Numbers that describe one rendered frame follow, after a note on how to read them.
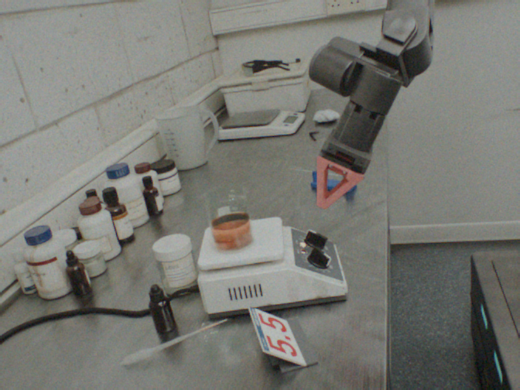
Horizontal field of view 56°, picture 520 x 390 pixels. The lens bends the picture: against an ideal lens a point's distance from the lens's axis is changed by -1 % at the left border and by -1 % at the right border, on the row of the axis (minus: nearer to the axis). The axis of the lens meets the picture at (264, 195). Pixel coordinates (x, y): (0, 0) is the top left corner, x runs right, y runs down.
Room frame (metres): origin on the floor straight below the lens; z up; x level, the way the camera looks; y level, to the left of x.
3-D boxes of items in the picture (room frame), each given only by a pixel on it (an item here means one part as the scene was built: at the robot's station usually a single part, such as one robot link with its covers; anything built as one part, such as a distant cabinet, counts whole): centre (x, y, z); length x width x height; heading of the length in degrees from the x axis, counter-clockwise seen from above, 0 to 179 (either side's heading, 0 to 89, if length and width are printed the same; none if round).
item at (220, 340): (0.53, 0.09, 0.76); 0.06 x 0.06 x 0.02
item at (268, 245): (0.64, 0.04, 0.83); 0.12 x 0.12 x 0.01; 86
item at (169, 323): (0.59, 0.17, 0.78); 0.03 x 0.03 x 0.07
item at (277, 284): (0.64, 0.02, 0.79); 0.22 x 0.13 x 0.08; 86
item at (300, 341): (0.50, 0.01, 0.77); 0.09 x 0.06 x 0.04; 9
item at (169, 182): (1.15, 0.23, 0.79); 0.07 x 0.07 x 0.07
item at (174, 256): (0.69, 0.15, 0.79); 0.06 x 0.06 x 0.08
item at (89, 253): (0.79, 0.32, 0.78); 0.05 x 0.05 x 0.05
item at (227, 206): (0.63, 0.05, 0.88); 0.07 x 0.06 x 0.08; 58
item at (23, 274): (0.77, 0.43, 0.79); 0.03 x 0.03 x 0.08
